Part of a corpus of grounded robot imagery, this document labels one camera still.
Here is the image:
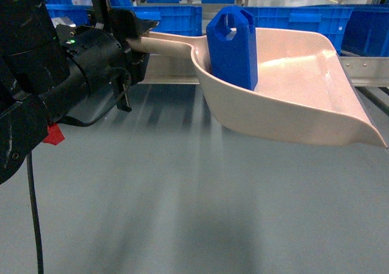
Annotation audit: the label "red plastic clip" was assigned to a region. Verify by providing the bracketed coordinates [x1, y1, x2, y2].
[43, 123, 65, 146]

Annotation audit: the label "blue storage bin right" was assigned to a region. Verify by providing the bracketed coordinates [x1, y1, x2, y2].
[244, 4, 388, 57]

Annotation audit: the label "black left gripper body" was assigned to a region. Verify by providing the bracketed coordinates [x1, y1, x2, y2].
[56, 24, 131, 112]

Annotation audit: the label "beige plastic dustpan scoop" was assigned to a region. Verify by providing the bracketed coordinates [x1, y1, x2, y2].
[128, 28, 387, 148]

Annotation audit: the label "blue plastic block part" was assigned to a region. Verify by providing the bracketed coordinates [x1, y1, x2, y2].
[206, 5, 258, 91]

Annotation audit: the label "black cable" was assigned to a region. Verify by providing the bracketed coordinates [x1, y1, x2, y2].
[26, 67, 132, 274]

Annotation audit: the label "stainless steel shelf rack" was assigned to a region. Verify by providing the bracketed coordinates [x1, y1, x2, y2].
[88, 0, 389, 117]

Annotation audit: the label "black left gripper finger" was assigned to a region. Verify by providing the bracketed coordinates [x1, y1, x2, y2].
[111, 9, 159, 40]
[125, 49, 149, 85]

